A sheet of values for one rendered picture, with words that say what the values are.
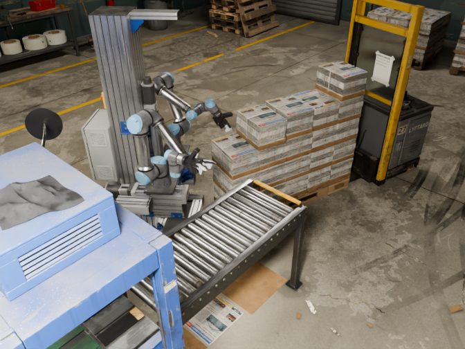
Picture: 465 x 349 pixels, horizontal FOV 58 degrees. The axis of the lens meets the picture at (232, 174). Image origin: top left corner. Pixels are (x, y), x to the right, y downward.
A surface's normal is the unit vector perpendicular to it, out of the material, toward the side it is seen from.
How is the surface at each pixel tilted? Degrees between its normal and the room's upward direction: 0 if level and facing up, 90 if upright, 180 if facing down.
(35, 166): 0
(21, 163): 0
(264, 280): 0
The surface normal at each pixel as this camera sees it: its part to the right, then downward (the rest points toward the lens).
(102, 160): -0.09, 0.56
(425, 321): -0.01, -0.83
